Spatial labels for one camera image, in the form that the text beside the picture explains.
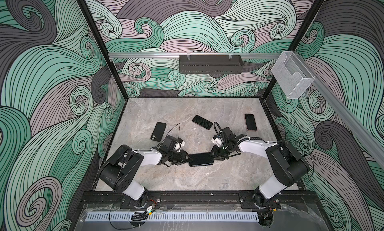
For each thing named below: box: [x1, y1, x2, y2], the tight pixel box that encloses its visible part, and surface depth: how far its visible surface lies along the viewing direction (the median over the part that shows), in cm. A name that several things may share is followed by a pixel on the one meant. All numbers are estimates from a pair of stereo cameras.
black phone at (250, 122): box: [244, 114, 258, 131], surface depth 106 cm
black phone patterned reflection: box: [192, 115, 213, 130], surface depth 107 cm
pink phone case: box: [244, 113, 258, 132], surface depth 106 cm
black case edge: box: [150, 122, 167, 142], surface depth 103 cm
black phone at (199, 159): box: [188, 152, 214, 167], surface depth 87 cm
